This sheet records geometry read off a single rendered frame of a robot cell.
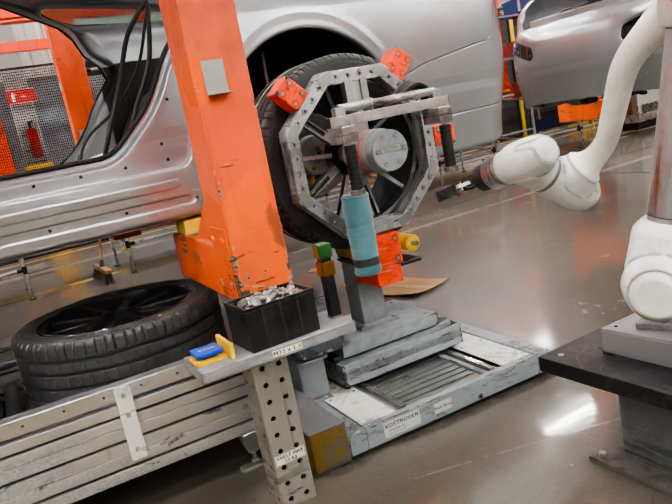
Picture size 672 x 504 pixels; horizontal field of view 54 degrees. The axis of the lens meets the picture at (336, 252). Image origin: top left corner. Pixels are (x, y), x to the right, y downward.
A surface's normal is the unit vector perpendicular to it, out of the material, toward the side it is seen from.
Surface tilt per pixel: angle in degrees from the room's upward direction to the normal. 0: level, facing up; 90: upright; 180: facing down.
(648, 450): 90
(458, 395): 90
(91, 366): 90
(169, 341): 90
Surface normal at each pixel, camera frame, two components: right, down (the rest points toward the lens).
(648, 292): -0.56, 0.36
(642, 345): -0.84, 0.26
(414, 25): 0.46, 0.10
